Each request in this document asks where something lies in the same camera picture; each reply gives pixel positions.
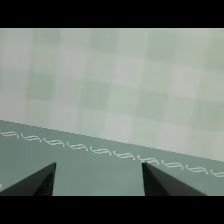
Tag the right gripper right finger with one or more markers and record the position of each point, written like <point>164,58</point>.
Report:
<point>164,184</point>

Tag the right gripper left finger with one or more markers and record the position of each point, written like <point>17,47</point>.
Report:
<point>38,184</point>

